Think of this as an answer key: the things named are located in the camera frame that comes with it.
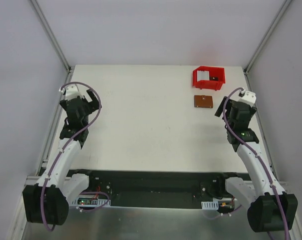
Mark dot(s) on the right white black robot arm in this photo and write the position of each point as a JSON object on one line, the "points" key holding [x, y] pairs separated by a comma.
{"points": [[269, 207]]}

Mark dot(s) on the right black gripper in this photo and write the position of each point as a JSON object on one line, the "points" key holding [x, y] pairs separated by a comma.
{"points": [[237, 107]]}

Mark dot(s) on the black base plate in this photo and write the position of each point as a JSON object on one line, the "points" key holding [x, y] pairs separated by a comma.
{"points": [[159, 189]]}

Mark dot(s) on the left aluminium frame post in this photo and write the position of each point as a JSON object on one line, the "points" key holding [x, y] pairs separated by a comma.
{"points": [[50, 35]]}

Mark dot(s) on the white cable duct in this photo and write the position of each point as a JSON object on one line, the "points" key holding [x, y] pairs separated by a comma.
{"points": [[213, 205], [89, 202]]}

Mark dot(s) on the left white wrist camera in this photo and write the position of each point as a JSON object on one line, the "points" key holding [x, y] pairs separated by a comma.
{"points": [[70, 92]]}

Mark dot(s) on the right aluminium frame post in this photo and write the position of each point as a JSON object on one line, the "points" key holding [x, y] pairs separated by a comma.
{"points": [[273, 25]]}

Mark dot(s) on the aluminium frame post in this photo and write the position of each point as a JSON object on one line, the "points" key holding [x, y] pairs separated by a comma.
{"points": [[273, 25], [50, 35]]}

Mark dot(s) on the red plastic bin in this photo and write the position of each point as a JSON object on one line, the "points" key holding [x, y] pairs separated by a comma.
{"points": [[213, 85]]}

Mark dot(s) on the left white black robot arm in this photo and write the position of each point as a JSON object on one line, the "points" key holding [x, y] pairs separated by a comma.
{"points": [[48, 200]]}

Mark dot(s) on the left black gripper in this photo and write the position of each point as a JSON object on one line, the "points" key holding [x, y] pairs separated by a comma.
{"points": [[80, 102]]}

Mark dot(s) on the left white cable duct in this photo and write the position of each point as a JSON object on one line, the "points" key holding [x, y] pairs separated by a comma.
{"points": [[89, 202]]}

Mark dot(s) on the right white cable duct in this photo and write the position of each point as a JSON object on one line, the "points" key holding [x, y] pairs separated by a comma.
{"points": [[213, 205]]}

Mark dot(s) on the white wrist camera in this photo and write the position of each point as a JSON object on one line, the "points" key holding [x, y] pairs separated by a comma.
{"points": [[70, 92], [247, 97]]}

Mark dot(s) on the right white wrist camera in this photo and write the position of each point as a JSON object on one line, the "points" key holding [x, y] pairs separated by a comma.
{"points": [[247, 97]]}

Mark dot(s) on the brown leather card holder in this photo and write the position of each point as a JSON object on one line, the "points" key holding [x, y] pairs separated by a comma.
{"points": [[203, 101]]}

